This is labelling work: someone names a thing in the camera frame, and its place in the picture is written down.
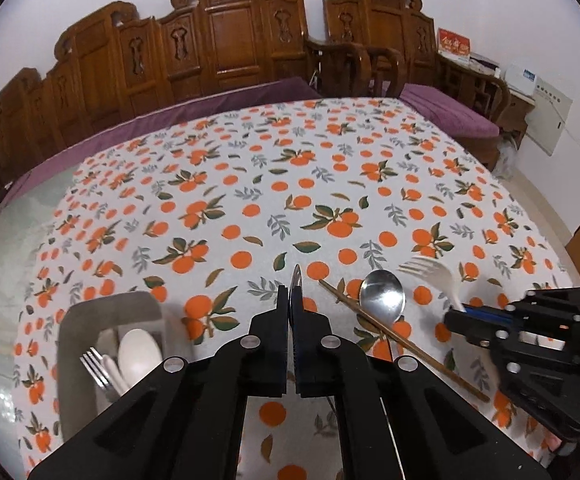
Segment purple armchair cushion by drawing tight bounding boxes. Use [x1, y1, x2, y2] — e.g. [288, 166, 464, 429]
[400, 84, 499, 140]

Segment metal fork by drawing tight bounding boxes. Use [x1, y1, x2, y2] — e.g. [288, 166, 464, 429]
[80, 347, 120, 403]

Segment wooden side table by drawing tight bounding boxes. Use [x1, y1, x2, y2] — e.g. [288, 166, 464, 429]
[436, 53, 535, 148]

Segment wooden chopstick on table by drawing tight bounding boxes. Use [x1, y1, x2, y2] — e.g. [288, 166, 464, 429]
[319, 280, 491, 403]

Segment large white plastic ladle spoon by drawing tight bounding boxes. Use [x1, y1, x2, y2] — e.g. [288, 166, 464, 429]
[118, 328, 163, 387]

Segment orange print tablecloth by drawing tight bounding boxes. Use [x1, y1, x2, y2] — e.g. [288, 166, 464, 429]
[13, 99, 571, 468]

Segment purple bench cushion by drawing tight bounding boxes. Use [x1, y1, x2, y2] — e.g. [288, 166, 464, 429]
[0, 77, 320, 212]

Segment large metal spoon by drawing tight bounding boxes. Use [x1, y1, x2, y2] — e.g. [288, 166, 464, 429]
[358, 269, 406, 326]

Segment red sign card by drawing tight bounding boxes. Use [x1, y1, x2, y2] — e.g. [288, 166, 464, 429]
[438, 28, 471, 58]

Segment metal tray container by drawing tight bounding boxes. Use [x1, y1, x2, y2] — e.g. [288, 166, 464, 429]
[57, 292, 191, 440]

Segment carved wooden bench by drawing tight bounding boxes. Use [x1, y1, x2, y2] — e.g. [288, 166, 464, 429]
[0, 0, 312, 181]

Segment small metal spoon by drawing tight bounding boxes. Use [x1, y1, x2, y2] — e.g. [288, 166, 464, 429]
[290, 263, 302, 292]

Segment white wall panel box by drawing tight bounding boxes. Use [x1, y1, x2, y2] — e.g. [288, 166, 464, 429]
[525, 77, 573, 156]

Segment white plastic fork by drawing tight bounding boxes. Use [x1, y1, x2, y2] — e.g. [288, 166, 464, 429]
[398, 256, 465, 312]

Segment carved wooden armchair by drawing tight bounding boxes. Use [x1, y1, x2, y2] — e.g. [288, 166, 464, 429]
[304, 0, 514, 126]

